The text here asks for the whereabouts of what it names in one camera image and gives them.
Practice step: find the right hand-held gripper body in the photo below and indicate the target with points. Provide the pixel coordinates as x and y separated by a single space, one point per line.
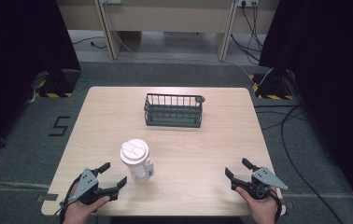
260 183

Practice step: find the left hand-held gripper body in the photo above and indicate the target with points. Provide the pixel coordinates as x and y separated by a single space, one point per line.
86 183

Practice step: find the clear cup with white lid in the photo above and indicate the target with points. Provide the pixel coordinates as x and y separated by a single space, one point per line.
135 158

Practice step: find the person's right hand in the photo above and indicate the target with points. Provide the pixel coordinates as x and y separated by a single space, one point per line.
258 207

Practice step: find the person's left hand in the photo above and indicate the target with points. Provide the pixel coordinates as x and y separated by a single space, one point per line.
83 209

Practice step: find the black stand base striped tape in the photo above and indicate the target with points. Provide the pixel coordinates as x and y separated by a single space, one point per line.
272 85
54 84

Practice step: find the black curtain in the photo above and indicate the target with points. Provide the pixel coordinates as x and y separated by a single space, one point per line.
19 62
327 87

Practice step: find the beige wooden desk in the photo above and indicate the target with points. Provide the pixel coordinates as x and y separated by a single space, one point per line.
165 18

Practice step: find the white wall socket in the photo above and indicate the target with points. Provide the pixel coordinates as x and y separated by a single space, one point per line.
247 3

